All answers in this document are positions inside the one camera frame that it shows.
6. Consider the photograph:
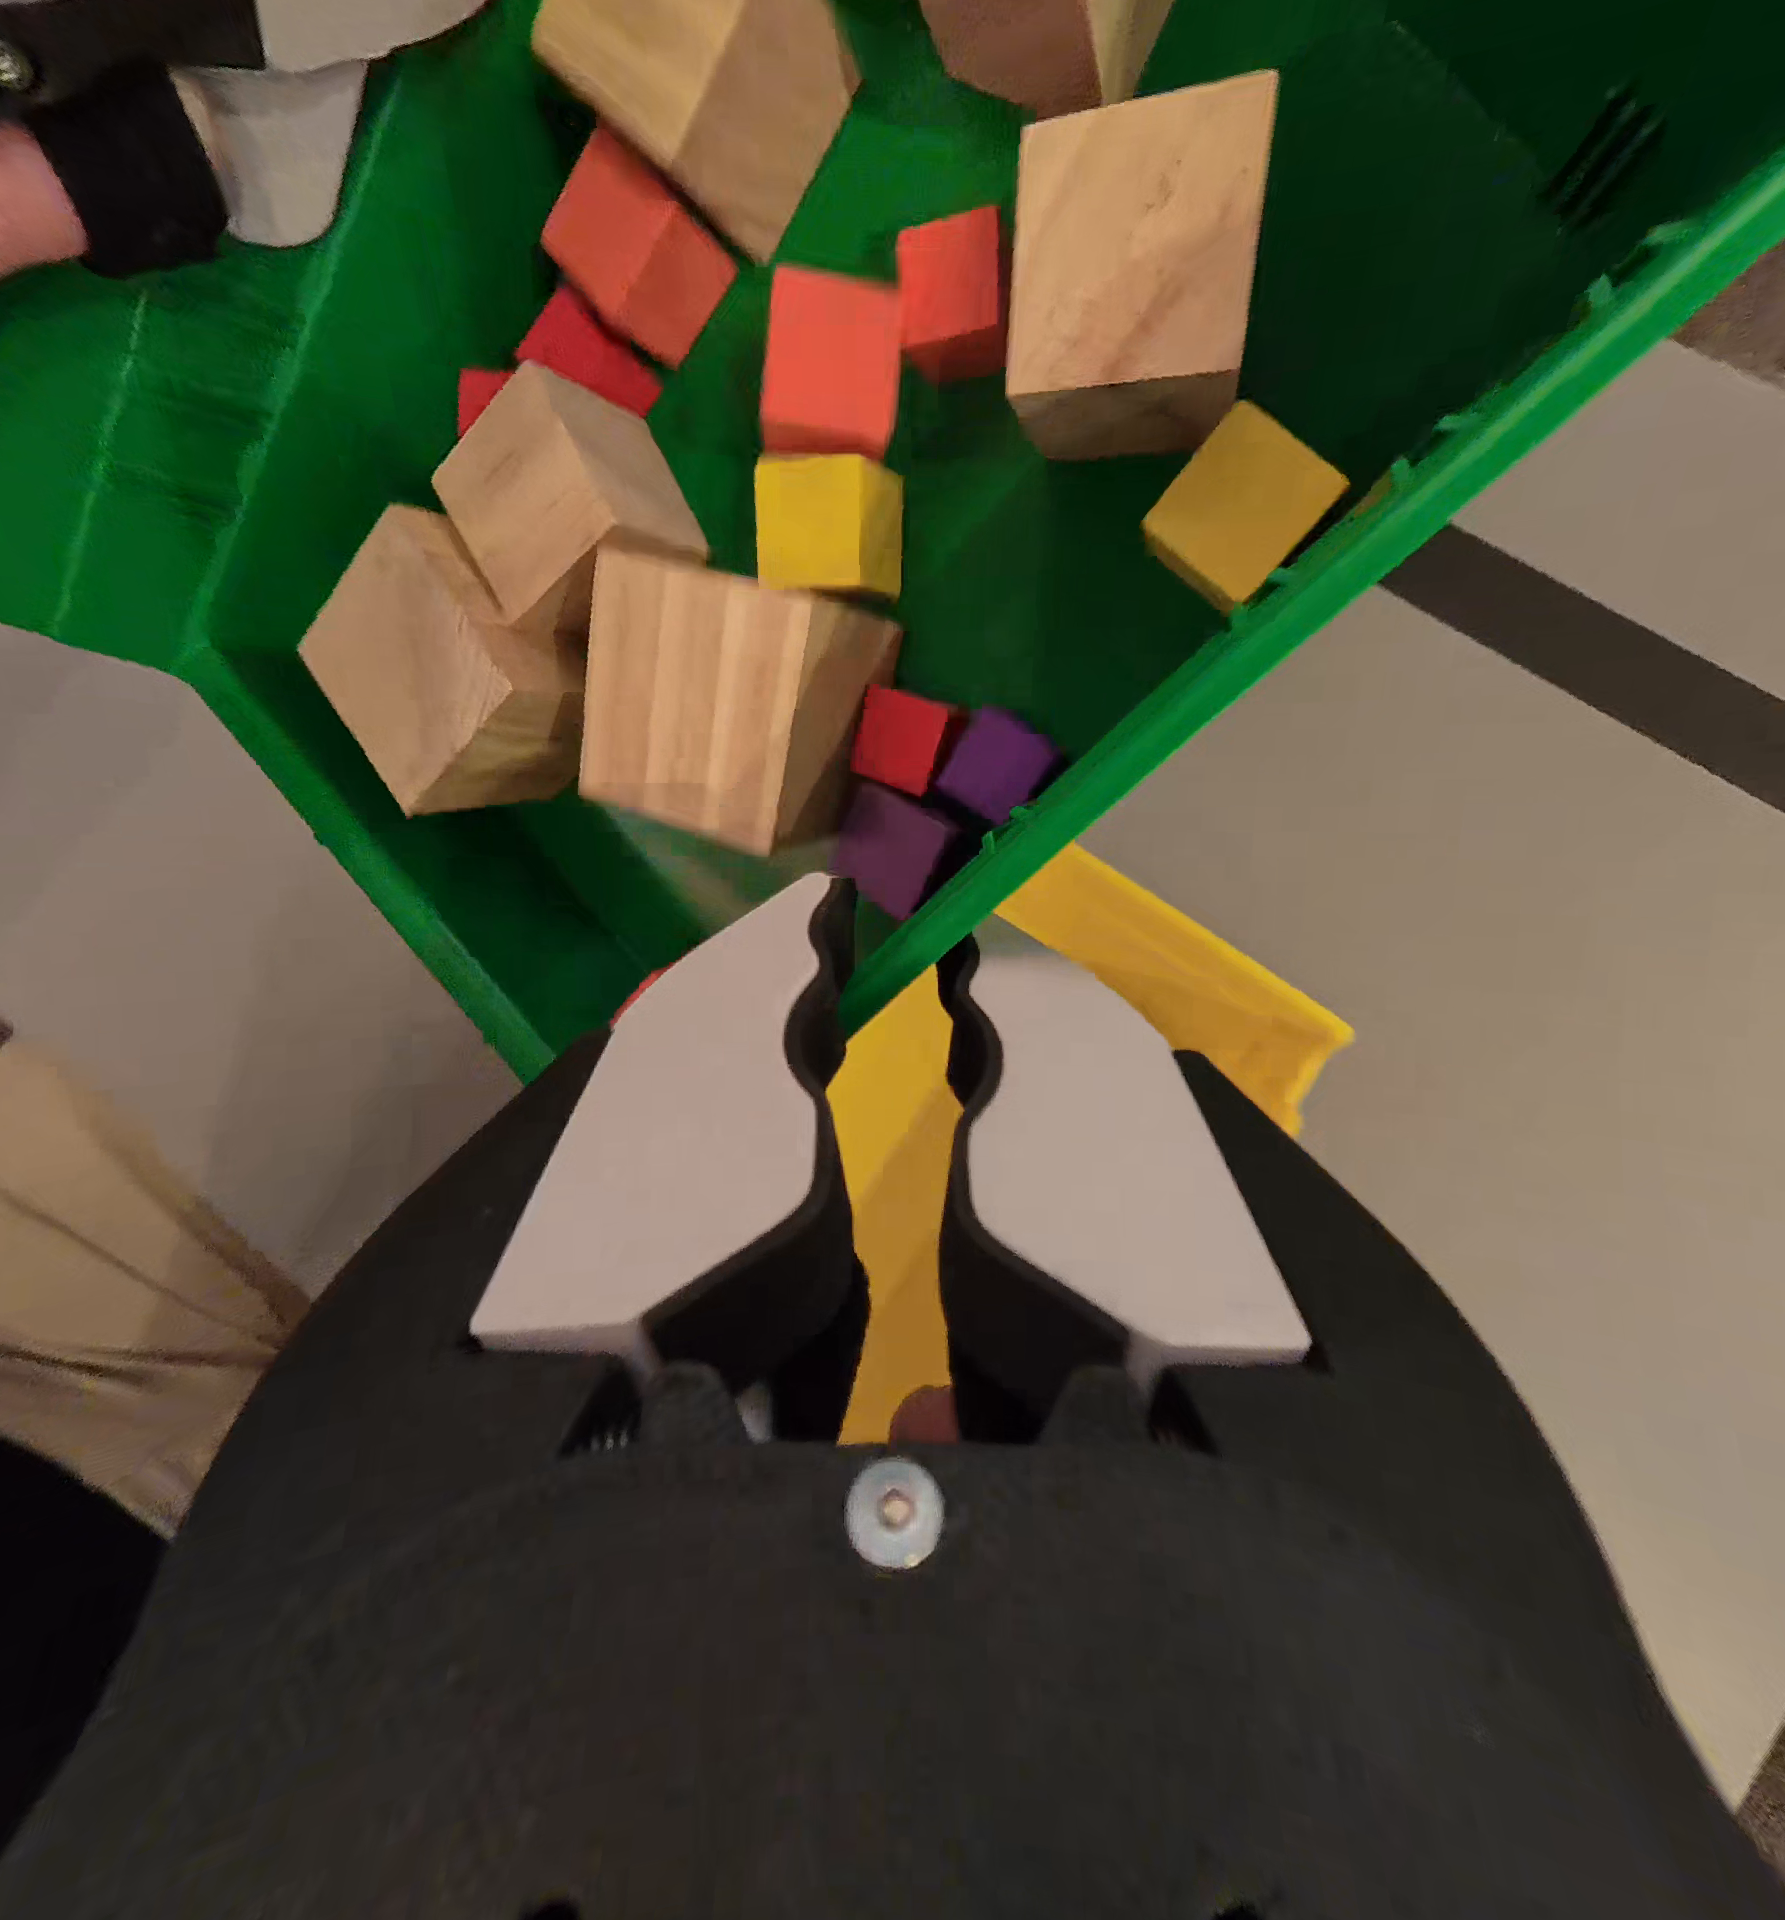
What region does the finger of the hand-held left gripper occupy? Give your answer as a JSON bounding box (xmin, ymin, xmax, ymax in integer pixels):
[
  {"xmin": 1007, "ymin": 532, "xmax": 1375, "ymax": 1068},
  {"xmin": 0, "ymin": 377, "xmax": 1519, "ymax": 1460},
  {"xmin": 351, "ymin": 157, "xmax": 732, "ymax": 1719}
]
[{"xmin": 173, "ymin": 0, "xmax": 488, "ymax": 252}]

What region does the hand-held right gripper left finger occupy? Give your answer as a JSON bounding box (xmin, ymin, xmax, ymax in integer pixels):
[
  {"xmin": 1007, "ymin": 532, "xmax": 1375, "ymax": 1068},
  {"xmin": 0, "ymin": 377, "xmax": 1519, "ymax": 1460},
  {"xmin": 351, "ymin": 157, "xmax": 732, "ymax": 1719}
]
[{"xmin": 469, "ymin": 876, "xmax": 857, "ymax": 1393}]

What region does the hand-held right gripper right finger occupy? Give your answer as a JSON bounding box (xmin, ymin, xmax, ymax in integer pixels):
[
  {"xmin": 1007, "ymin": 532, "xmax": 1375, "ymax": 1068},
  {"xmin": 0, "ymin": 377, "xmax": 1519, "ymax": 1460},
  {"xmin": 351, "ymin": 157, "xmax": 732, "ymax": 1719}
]
[{"xmin": 942, "ymin": 939, "xmax": 1312, "ymax": 1398}]

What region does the yellow plastic box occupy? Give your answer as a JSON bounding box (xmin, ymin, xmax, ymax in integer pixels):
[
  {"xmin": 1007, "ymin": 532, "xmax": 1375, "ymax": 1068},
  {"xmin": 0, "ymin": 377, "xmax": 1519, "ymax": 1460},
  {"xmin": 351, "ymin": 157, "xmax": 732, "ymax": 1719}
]
[{"xmin": 828, "ymin": 839, "xmax": 1358, "ymax": 1449}]

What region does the green plastic box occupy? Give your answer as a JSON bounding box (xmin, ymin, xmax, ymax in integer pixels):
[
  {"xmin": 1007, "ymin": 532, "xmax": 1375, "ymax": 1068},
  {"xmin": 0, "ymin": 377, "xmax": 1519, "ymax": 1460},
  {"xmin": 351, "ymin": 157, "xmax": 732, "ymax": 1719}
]
[{"xmin": 0, "ymin": 0, "xmax": 1785, "ymax": 1087}]

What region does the small purple cube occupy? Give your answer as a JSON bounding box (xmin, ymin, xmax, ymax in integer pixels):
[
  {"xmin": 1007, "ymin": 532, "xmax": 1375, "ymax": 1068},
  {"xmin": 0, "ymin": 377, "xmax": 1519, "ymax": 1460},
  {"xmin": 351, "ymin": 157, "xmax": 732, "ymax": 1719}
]
[
  {"xmin": 828, "ymin": 778, "xmax": 968, "ymax": 920},
  {"xmin": 935, "ymin": 706, "xmax": 1062, "ymax": 828}
]

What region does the pile of small coloured cubes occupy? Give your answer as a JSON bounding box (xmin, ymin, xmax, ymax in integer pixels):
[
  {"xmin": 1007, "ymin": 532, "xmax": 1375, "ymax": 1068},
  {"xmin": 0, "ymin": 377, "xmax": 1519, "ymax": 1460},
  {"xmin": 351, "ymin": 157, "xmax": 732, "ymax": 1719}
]
[{"xmin": 458, "ymin": 127, "xmax": 1007, "ymax": 1032}]

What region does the small yellow cube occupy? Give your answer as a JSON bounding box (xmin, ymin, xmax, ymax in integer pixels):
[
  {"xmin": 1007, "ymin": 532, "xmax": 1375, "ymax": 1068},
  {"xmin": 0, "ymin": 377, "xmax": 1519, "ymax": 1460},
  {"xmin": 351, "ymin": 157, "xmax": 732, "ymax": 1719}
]
[
  {"xmin": 755, "ymin": 456, "xmax": 905, "ymax": 600},
  {"xmin": 1142, "ymin": 397, "xmax": 1352, "ymax": 617}
]

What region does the pile of plain wooden cubes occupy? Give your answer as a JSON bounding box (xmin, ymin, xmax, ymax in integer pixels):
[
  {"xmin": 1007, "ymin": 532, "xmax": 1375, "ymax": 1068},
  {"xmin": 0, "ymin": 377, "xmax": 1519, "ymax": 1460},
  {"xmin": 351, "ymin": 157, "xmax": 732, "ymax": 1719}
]
[{"xmin": 297, "ymin": 0, "xmax": 1280, "ymax": 862}]

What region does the person's beige trouser leg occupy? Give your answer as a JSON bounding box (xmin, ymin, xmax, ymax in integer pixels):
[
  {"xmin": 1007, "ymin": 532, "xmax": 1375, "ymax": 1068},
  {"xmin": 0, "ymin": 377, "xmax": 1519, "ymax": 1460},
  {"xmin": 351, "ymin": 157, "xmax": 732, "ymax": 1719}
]
[{"xmin": 0, "ymin": 1035, "xmax": 316, "ymax": 1540}]

